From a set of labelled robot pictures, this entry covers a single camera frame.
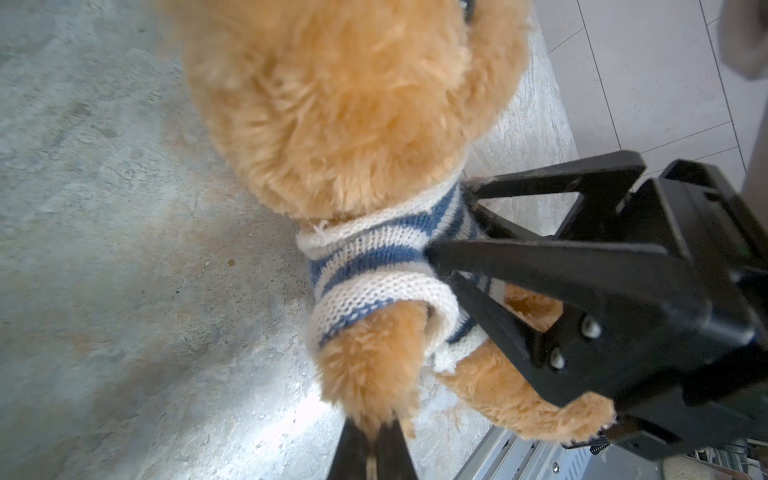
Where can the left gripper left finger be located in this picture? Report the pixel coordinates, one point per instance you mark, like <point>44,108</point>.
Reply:
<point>351,456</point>

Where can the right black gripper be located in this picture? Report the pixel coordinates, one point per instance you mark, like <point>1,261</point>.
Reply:
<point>675,335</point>

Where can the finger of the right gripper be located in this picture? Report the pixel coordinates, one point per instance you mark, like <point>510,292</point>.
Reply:
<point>601,183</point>

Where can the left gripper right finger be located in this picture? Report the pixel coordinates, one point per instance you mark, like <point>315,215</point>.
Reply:
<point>393,460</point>

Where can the striped knit bear sweater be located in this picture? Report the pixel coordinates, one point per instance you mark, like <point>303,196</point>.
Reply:
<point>379,259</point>

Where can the brown teddy bear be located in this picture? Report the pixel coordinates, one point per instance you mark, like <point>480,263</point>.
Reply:
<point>332,110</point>

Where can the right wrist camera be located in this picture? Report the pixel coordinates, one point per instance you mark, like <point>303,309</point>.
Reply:
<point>742,37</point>

